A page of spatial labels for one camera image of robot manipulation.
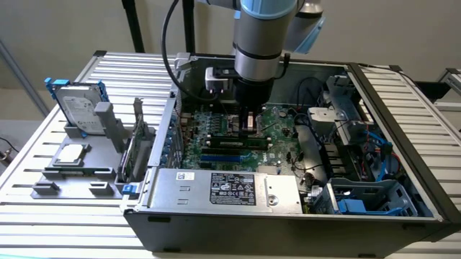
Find black stand post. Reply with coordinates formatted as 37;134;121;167
121;0;145;53
182;0;198;56

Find black RAM stick with label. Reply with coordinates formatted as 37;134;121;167
210;135;270;149

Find black open PC case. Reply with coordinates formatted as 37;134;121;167
120;52;458;253

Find neighbouring metal table frame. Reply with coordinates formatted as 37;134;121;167
434;67;461;112

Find CPU socket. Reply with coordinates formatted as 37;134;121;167
223;112;263;137

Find black expansion slot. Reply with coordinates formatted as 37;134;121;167
199;147;270;156

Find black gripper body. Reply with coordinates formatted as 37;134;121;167
235;78;272;109

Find silver power supply unit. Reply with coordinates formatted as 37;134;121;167
145;168;303;215

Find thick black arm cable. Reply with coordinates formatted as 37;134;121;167
160;0;226;101

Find silver hard disk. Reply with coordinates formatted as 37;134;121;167
53;85;105;135

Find green graphics card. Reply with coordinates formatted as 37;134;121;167
120;97;155;183

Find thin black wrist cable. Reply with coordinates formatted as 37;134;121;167
276;52;291;80

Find black cable with plug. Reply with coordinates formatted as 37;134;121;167
0;137;21;163

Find grey case corner clamp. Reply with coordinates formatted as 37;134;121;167
174;52;199;72

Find grey parts rack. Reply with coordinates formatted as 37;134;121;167
31;101;158;200

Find silver chipset heatsink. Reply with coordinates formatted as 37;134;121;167
256;165;280;175

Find blue disk caddy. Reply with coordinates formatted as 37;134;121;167
44;77;111;138

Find green motherboard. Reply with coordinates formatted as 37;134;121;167
178;104;311;187

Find metal drive cage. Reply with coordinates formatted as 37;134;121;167
318;74;375;144

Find blue expansion slot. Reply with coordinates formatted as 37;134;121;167
200;154;243;165

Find blue wire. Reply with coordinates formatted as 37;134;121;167
363;128;394;185

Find black looped wire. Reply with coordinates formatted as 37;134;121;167
296;77;326;114

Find black air shroud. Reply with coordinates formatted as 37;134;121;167
294;124;330;186

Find blue grey disk bay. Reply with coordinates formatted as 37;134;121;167
313;177;421;217

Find silver CPU chip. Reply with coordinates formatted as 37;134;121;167
57;144;87;163

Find blue case latch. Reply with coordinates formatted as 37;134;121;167
121;182;140;195

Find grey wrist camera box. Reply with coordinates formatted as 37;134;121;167
204;67;238;95

